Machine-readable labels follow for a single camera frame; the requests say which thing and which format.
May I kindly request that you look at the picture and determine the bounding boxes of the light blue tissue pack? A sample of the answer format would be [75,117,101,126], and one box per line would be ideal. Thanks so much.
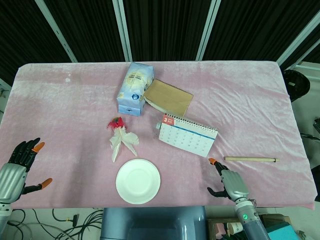
[116,61,155,117]

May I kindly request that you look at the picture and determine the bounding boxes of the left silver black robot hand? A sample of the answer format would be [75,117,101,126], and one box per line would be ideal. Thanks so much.
[0,137,53,204]

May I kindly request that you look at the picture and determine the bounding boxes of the black power cables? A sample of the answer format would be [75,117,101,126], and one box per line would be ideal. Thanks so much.
[7,207,105,240]

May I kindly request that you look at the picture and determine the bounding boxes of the pink velvet tablecloth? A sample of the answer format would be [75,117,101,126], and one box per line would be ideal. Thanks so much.
[0,60,318,210]

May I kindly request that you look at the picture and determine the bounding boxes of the white paper plate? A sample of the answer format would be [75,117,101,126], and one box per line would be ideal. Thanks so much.
[115,158,162,205]

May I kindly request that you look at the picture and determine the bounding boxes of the red and white feather shuttlecock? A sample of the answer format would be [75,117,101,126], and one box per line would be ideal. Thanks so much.
[106,116,140,163]

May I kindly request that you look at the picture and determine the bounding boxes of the brown kraft paper notebook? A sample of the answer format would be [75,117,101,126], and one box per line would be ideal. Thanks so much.
[142,79,195,118]

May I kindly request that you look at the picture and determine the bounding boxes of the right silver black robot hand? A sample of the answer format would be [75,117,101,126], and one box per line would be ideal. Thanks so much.
[207,157,251,202]

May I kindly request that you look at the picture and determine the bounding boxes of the wooden stick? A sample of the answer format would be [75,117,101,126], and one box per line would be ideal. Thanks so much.
[223,156,280,163]

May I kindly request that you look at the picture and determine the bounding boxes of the grey blue robot torso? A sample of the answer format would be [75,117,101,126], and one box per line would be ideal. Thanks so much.
[99,205,208,240]

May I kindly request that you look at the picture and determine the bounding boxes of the white spiral desk calendar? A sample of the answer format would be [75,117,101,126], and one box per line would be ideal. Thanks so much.
[155,113,219,158]

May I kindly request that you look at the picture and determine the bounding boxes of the teal box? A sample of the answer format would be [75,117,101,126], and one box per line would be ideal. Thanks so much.
[265,221,301,240]

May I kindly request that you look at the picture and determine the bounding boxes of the black round stool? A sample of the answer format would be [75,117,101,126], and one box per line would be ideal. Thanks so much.
[282,69,311,102]

